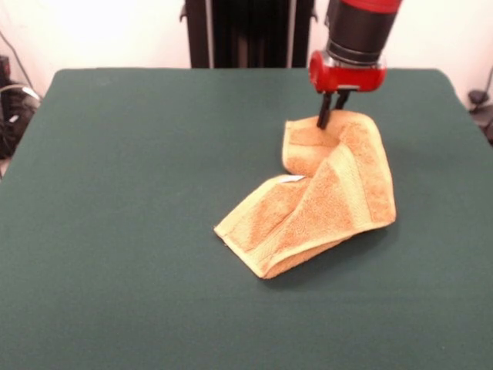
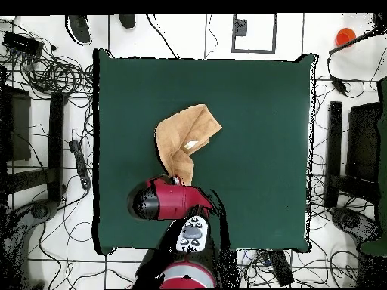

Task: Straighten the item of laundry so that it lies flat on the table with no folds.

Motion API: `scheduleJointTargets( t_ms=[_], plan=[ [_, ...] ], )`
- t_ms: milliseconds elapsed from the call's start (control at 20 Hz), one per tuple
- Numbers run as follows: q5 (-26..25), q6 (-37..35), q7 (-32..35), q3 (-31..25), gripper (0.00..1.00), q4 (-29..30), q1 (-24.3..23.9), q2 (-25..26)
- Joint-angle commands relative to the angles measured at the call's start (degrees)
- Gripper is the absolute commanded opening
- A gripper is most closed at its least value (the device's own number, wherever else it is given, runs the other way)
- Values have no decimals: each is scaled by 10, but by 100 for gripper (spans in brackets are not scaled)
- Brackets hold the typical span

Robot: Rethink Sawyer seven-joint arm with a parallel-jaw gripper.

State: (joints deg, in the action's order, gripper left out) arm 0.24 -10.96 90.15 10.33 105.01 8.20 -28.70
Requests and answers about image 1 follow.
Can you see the dark green table cloth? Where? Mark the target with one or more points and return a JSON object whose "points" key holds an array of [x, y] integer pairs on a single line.
{"points": [[135, 212]]}

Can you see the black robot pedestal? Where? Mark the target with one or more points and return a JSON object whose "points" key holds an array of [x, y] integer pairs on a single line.
{"points": [[250, 34]]}

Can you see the black equipment pile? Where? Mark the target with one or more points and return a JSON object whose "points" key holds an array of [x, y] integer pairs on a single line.
{"points": [[11, 123]]}

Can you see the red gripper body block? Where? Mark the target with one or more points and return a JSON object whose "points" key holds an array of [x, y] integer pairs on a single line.
{"points": [[346, 79]]}

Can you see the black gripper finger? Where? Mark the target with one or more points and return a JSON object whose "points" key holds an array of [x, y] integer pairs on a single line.
{"points": [[324, 112], [342, 100]]}

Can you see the tan terry towel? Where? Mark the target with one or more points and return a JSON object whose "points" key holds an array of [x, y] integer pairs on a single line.
{"points": [[331, 200]]}

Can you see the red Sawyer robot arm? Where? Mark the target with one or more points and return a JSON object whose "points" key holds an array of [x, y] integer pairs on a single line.
{"points": [[362, 31]]}

